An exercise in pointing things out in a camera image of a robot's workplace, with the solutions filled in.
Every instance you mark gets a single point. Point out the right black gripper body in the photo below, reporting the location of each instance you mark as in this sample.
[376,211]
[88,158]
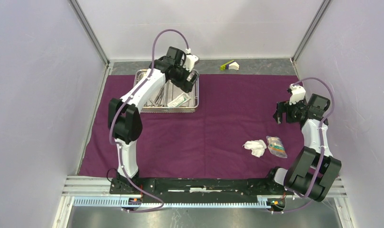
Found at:
[292,111]

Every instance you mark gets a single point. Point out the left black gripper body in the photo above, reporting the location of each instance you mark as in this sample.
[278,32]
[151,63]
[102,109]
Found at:
[181,79]

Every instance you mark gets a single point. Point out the white suture packet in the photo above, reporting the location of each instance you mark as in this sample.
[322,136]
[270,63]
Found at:
[179,100]

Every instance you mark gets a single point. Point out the steel surgical tray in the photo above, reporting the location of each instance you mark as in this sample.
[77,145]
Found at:
[171,99]

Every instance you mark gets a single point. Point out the clear bag of supplies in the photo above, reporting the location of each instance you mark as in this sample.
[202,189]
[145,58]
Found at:
[276,147]

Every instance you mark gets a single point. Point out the white gauze wad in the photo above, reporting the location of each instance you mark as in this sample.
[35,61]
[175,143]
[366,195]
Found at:
[257,147]

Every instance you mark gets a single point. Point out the purple cloth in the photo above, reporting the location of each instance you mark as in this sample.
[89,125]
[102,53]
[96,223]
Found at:
[209,143]

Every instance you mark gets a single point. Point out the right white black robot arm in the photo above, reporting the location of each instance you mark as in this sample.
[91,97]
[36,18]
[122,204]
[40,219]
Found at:
[314,170]

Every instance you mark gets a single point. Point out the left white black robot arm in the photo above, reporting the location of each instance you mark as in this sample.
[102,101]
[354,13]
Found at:
[124,120]

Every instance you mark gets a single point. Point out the steel surgical instruments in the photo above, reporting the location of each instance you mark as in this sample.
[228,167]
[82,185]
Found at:
[158,100]

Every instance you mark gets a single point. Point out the green white toy block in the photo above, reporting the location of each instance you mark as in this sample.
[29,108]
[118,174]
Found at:
[230,65]

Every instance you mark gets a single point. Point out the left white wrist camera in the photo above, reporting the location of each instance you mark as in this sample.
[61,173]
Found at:
[190,60]

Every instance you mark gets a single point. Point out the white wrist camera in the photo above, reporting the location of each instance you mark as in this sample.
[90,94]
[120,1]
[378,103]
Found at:
[297,92]
[190,60]

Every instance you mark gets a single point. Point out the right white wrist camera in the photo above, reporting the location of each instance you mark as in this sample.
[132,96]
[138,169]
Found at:
[297,92]

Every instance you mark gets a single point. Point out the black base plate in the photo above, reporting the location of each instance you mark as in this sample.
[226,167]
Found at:
[160,186]

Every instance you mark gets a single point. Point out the blue toothed cable rail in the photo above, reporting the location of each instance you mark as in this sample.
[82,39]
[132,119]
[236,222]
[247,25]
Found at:
[127,202]

